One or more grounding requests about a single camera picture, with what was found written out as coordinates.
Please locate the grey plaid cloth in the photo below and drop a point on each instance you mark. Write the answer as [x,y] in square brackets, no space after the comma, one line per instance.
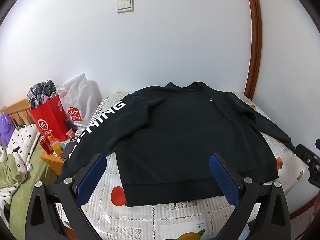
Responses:
[40,91]

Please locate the white remote control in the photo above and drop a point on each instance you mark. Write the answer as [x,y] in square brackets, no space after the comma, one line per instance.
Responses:
[79,131]

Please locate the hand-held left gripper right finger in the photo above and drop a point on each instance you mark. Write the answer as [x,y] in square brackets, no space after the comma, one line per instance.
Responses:
[225,180]

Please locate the brown wooden door frame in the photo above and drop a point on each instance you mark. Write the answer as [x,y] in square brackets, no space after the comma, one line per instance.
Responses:
[255,42]

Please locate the white floral quilt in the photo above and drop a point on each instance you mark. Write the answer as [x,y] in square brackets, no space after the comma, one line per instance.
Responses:
[22,135]

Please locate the red drink can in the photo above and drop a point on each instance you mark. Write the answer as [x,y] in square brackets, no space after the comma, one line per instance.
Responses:
[46,145]

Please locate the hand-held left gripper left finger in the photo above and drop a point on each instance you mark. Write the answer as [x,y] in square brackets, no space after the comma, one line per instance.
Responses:
[91,177]

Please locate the white light switch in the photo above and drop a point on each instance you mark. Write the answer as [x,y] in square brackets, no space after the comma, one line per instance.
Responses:
[125,5]

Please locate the green bed sheet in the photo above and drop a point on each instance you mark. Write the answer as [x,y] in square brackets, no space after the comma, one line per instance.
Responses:
[27,195]

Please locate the wooden nightstand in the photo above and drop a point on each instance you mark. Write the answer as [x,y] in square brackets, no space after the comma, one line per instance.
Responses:
[53,163]

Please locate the orange juice bottle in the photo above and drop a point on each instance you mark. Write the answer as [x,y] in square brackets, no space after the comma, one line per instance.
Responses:
[57,147]

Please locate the red paper bag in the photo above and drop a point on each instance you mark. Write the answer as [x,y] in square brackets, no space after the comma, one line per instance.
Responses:
[47,120]

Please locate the wooden headboard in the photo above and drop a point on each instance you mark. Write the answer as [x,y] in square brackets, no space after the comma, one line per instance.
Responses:
[20,110]

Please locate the purple plush toy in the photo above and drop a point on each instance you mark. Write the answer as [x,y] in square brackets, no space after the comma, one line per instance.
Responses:
[5,127]

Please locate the person's right hand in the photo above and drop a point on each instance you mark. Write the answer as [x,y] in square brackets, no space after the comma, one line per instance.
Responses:
[315,208]

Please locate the black sweatshirt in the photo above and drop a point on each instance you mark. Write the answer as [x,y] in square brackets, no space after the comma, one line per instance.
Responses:
[180,135]

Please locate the fruit print tablecloth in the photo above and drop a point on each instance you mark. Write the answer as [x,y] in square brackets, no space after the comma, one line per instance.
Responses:
[175,217]

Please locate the small silver round object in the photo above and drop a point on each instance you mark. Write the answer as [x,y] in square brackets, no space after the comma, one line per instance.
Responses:
[30,167]

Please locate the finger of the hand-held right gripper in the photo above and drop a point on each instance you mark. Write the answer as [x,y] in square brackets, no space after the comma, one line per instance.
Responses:
[305,151]
[318,144]

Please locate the black phone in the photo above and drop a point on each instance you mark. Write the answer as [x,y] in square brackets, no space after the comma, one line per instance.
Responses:
[67,151]

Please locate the white plastic bag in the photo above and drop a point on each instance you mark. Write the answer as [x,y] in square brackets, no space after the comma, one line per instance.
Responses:
[80,97]

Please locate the brown wooden baseboard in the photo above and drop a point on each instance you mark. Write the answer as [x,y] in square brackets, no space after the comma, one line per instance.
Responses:
[302,206]

